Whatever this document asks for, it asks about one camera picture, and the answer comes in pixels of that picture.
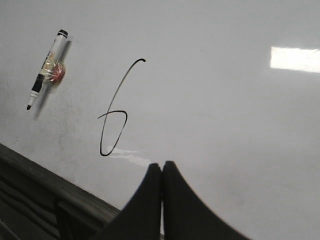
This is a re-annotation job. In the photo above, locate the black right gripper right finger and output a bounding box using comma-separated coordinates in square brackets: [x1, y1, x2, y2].
[162, 161, 247, 240]

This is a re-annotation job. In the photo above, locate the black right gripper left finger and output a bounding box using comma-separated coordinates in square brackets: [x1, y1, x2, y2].
[92, 163, 162, 240]

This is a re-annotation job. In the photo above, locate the red round magnet taped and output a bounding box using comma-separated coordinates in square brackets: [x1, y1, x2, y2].
[42, 61, 66, 87]

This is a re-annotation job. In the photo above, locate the grey aluminium whiteboard frame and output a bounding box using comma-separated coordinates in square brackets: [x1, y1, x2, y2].
[0, 145, 120, 240]

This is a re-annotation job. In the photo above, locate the white whiteboard surface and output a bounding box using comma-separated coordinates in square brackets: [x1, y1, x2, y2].
[0, 0, 320, 240]

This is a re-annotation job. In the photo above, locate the white black whiteboard marker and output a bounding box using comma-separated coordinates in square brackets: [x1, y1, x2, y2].
[26, 29, 68, 110]

